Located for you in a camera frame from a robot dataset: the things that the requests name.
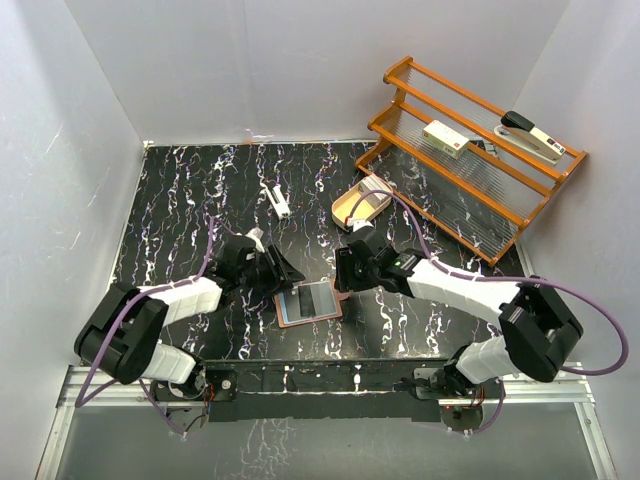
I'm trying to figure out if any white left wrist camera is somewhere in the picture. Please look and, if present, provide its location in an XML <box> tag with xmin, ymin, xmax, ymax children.
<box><xmin>246</xmin><ymin>227</ymin><xmax>265</xmax><ymax>253</ymax></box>

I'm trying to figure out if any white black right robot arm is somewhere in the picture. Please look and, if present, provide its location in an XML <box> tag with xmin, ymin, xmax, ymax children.
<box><xmin>334</xmin><ymin>224</ymin><xmax>583</xmax><ymax>397</ymax></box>

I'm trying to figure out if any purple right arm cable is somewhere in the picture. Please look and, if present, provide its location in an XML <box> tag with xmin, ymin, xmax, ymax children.
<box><xmin>344</xmin><ymin>189</ymin><xmax>630</xmax><ymax>436</ymax></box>

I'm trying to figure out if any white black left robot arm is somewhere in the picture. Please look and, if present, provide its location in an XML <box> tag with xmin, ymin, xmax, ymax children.
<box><xmin>74</xmin><ymin>234</ymin><xmax>305</xmax><ymax>399</ymax></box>

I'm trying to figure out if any stack of credit cards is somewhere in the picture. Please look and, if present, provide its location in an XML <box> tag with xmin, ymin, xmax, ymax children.
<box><xmin>359</xmin><ymin>174</ymin><xmax>392</xmax><ymax>204</ymax></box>

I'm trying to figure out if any orange wooden shelf rack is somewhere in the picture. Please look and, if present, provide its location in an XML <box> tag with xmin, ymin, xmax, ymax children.
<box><xmin>356</xmin><ymin>56</ymin><xmax>588</xmax><ymax>265</ymax></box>

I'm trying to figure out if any white red staples box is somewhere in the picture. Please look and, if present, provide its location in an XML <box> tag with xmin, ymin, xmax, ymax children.
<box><xmin>422</xmin><ymin>120</ymin><xmax>470</xmax><ymax>158</ymax></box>

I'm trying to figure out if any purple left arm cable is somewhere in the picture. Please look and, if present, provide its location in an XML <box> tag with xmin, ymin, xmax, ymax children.
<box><xmin>74</xmin><ymin>215</ymin><xmax>251</xmax><ymax>435</ymax></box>

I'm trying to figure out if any beige oval card tray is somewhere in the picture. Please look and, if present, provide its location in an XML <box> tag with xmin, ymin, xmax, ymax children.
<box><xmin>331</xmin><ymin>179</ymin><xmax>391</xmax><ymax>231</ymax></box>

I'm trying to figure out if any black beige stapler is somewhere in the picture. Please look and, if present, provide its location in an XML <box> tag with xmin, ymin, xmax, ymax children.
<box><xmin>494</xmin><ymin>110</ymin><xmax>566</xmax><ymax>165</ymax></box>

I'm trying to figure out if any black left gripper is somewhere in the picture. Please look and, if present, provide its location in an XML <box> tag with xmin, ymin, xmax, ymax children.
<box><xmin>238</xmin><ymin>245</ymin><xmax>304</xmax><ymax>297</ymax></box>

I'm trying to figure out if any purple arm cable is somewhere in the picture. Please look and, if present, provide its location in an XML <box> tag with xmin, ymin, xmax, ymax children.
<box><xmin>344</xmin><ymin>189</ymin><xmax>630</xmax><ymax>436</ymax></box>
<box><xmin>74</xmin><ymin>215</ymin><xmax>251</xmax><ymax>435</ymax></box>

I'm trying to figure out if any white staple remover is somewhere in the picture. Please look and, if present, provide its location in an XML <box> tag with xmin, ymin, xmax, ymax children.
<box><xmin>261</xmin><ymin>183</ymin><xmax>291</xmax><ymax>220</ymax></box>

